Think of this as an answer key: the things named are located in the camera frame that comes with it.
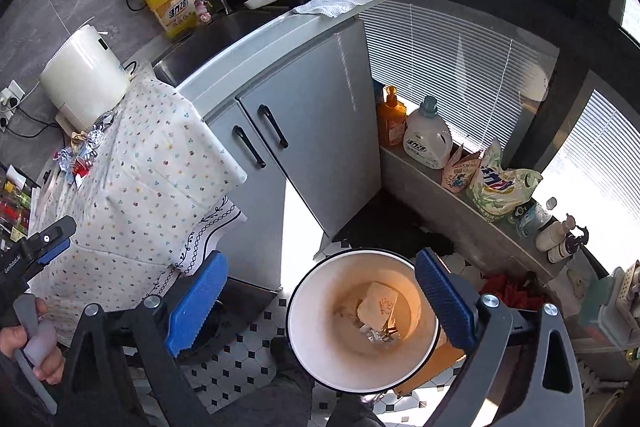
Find grey stone window ledge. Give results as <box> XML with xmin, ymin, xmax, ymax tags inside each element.
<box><xmin>380</xmin><ymin>142</ymin><xmax>571</xmax><ymax>283</ymax></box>

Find white cloth black vine embroidery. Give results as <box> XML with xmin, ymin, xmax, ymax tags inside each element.
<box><xmin>140</xmin><ymin>194</ymin><xmax>248</xmax><ymax>303</ymax></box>

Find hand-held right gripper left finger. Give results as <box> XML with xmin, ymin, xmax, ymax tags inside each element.
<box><xmin>56</xmin><ymin>250</ymin><xmax>231</xmax><ymax>427</ymax></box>

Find red cloth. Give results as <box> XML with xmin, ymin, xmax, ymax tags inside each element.
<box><xmin>481</xmin><ymin>272</ymin><xmax>546</xmax><ymax>313</ymax></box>

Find white laundry detergent bottle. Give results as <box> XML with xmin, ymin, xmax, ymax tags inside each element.
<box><xmin>403</xmin><ymin>96</ymin><xmax>453</xmax><ymax>170</ymax></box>

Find yellow dish soap bottle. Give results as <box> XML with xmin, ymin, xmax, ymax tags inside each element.
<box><xmin>139</xmin><ymin>0</ymin><xmax>197</xmax><ymax>40</ymax></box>

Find tray of colourful packets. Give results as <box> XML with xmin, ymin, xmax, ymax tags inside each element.
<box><xmin>0</xmin><ymin>162</ymin><xmax>43</xmax><ymax>243</ymax></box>

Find orange pump bottle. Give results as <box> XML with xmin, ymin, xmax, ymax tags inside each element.
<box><xmin>376</xmin><ymin>86</ymin><xmax>408</xmax><ymax>150</ymax></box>

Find black cabinet door handle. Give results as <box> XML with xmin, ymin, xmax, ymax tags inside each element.
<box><xmin>257</xmin><ymin>105</ymin><xmax>289</xmax><ymax>150</ymax></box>
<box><xmin>232</xmin><ymin>125</ymin><xmax>267</xmax><ymax>169</ymax></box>

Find pile of foil wrappers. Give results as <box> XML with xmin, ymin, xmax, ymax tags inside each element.
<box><xmin>55</xmin><ymin>109</ymin><xmax>118</xmax><ymax>185</ymax></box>

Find white paper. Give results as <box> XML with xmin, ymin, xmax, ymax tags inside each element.
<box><xmin>356</xmin><ymin>282</ymin><xmax>401</xmax><ymax>328</ymax></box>

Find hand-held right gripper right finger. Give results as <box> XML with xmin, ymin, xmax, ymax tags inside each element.
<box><xmin>414</xmin><ymin>248</ymin><xmax>586</xmax><ymax>427</ymax></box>

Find brown cardboard box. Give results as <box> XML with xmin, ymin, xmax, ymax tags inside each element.
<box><xmin>392</xmin><ymin>332</ymin><xmax>468</xmax><ymax>398</ymax></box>

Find grey sink cabinet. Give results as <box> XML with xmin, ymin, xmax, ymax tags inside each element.
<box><xmin>177</xmin><ymin>9</ymin><xmax>383</xmax><ymax>293</ymax></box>

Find white window blind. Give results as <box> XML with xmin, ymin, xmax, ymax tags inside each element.
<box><xmin>540</xmin><ymin>89</ymin><xmax>640</xmax><ymax>258</ymax></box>
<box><xmin>357</xmin><ymin>2</ymin><xmax>556</xmax><ymax>152</ymax></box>

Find green white detergent bag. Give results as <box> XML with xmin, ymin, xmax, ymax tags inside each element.
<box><xmin>467</xmin><ymin>139</ymin><xmax>543</xmax><ymax>223</ymax></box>

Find person's left hand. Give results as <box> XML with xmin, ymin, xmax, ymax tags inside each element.
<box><xmin>0</xmin><ymin>297</ymin><xmax>66</xmax><ymax>385</ymax></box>

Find stainless steel sink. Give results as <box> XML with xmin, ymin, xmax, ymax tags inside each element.
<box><xmin>152</xmin><ymin>9</ymin><xmax>291</xmax><ymax>88</ymax></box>

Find white floral tablecloth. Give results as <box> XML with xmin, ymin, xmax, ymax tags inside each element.
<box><xmin>27</xmin><ymin>74</ymin><xmax>249</xmax><ymax>348</ymax></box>

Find pale teal plastic container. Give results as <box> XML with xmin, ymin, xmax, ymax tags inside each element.
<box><xmin>582</xmin><ymin>259</ymin><xmax>640</xmax><ymax>353</ymax></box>

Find white round trash bin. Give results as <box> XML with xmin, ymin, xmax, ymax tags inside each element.
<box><xmin>286</xmin><ymin>248</ymin><xmax>441</xmax><ymax>393</ymax></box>

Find black floor mat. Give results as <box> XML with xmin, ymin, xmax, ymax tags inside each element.
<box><xmin>332</xmin><ymin>192</ymin><xmax>456</xmax><ymax>258</ymax></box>

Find clear plastic bottle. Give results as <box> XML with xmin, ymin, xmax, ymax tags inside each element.
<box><xmin>510</xmin><ymin>197</ymin><xmax>558</xmax><ymax>238</ymax></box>

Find black appliance cable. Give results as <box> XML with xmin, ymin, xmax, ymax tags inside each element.
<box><xmin>5</xmin><ymin>104</ymin><xmax>66</xmax><ymax>140</ymax></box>

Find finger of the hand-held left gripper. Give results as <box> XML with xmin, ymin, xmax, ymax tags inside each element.
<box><xmin>22</xmin><ymin>215</ymin><xmax>77</xmax><ymax>265</ymax></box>

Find white cylindrical kitchen appliance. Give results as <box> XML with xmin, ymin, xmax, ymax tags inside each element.
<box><xmin>39</xmin><ymin>18</ymin><xmax>132</xmax><ymax>130</ymax></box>

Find white wall outlet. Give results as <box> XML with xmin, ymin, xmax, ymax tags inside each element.
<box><xmin>0</xmin><ymin>79</ymin><xmax>26</xmax><ymax>132</ymax></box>

